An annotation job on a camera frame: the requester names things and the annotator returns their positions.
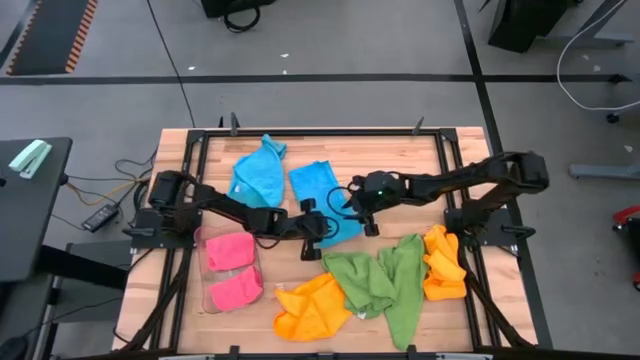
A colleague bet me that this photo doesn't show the white floor cable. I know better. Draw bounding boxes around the white floor cable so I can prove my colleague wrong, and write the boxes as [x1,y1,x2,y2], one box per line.
[556,0,640,112]

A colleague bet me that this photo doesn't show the pink microfiber towel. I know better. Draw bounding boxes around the pink microfiber towel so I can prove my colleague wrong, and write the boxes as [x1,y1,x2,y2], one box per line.
[204,231,257,272]
[208,265,265,313]

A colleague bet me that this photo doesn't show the black computer mouse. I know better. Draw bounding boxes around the black computer mouse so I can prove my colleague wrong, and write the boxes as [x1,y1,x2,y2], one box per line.
[0,335,30,360]

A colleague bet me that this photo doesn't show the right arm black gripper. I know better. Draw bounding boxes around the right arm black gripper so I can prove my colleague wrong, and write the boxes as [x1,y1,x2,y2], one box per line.
[341,172,379,221]

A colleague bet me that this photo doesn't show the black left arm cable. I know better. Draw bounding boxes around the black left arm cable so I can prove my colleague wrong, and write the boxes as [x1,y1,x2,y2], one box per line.
[319,214,341,240]

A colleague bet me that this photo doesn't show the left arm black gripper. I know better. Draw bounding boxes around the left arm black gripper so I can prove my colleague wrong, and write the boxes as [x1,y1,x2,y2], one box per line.
[284,212,332,262]

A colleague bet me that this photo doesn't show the orange microfiber towel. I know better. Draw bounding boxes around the orange microfiber towel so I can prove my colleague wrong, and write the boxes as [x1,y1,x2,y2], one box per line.
[272,272,354,343]
[422,224,468,302]

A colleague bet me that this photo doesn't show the grey table foot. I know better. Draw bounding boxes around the grey table foot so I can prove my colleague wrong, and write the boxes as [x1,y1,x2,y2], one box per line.
[569,160,640,182]

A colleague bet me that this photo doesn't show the black table base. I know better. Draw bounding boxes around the black table base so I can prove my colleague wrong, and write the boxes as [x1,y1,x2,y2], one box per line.
[487,0,636,55]

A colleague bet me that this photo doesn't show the blue microfiber towel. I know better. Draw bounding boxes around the blue microfiber towel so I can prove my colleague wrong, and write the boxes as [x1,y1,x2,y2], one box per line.
[228,133,288,209]
[287,159,365,250]

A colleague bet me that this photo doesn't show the black coiled cable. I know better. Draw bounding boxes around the black coiled cable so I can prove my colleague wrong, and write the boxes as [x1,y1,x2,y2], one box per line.
[223,4,262,34]

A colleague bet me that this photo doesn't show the mint green stapler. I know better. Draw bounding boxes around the mint green stapler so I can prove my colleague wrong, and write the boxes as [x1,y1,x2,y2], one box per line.
[8,139,54,180]

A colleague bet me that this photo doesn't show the black floor cable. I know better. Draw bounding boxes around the black floor cable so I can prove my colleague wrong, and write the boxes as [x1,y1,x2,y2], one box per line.
[146,0,197,129]

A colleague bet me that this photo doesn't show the black equipment base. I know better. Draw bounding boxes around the black equipment base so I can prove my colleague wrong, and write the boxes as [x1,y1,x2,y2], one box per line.
[201,0,276,19]

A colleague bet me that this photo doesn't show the black orange-edged floor mat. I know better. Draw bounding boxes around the black orange-edged floor mat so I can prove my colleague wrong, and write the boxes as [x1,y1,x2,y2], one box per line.
[5,0,100,77]

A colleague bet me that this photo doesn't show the black desk foot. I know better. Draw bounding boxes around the black desk foot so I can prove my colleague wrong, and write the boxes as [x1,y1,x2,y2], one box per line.
[37,241,132,292]

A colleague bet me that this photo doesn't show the black desk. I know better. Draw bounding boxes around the black desk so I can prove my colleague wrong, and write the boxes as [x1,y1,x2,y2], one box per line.
[0,136,74,284]

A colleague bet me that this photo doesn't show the green microfiber towel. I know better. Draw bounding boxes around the green microfiber towel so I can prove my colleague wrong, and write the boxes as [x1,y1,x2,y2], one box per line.
[321,233,429,351]

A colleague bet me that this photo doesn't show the clear plastic bin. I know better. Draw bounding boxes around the clear plastic bin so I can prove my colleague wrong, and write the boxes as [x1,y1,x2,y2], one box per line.
[193,224,266,315]

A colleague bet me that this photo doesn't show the red cart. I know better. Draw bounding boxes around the red cart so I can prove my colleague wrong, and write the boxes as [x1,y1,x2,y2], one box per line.
[611,203,640,292]

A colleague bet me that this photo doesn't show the black power adapter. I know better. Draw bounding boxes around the black power adapter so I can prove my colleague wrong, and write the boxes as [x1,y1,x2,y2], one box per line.
[81,203,119,234]

